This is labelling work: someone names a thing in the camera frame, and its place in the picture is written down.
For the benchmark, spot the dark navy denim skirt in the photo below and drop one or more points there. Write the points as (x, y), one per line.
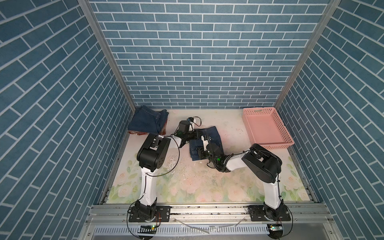
(214, 137)

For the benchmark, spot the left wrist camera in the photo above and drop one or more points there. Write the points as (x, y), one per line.
(188, 125)

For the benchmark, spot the green circuit board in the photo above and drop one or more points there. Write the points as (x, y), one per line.
(275, 231)
(147, 230)

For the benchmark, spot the pink plastic basket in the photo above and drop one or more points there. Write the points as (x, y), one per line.
(265, 128)

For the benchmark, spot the blue denim skirt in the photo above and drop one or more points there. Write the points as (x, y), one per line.
(146, 120)

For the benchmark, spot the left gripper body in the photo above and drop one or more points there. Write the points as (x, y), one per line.
(190, 135)

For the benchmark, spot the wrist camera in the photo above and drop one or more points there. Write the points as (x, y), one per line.
(188, 125)
(205, 139)

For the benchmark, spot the right green circuit board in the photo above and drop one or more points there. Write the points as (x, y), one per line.
(275, 231)

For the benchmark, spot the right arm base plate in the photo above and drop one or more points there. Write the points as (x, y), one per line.
(260, 213)

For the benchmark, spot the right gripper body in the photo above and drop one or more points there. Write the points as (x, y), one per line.
(203, 154)

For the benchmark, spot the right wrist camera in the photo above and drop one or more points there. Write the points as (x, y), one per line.
(205, 139)

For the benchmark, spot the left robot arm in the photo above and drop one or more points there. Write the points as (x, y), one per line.
(151, 157)

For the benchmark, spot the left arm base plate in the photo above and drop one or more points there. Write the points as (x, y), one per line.
(143, 214)

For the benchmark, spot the aluminium mounting rail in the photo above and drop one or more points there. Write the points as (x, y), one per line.
(305, 212)

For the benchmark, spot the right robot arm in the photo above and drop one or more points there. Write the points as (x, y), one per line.
(263, 163)

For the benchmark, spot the left green circuit board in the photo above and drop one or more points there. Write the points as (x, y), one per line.
(147, 230)

